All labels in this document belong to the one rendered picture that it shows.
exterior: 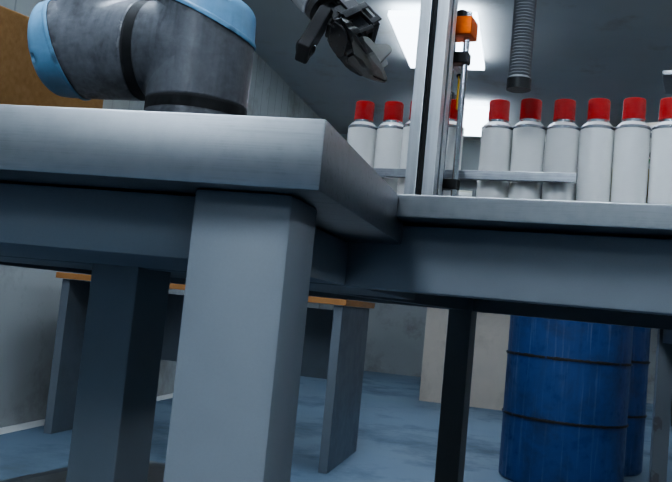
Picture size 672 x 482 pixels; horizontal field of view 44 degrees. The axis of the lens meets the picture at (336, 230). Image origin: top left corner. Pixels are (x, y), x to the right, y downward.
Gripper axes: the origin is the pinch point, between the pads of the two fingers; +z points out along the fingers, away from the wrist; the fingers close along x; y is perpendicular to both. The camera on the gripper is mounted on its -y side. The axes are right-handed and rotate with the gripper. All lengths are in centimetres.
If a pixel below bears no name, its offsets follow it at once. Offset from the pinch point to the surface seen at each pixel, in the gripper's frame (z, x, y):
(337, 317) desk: -24, 220, 53
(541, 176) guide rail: 36.4, -14.9, -1.2
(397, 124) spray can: 12.2, -4.6, -7.0
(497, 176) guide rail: 31.7, -11.7, -4.8
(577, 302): 58, -57, -41
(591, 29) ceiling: -112, 287, 365
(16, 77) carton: -22, -12, -57
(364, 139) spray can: 10.2, -1.8, -12.1
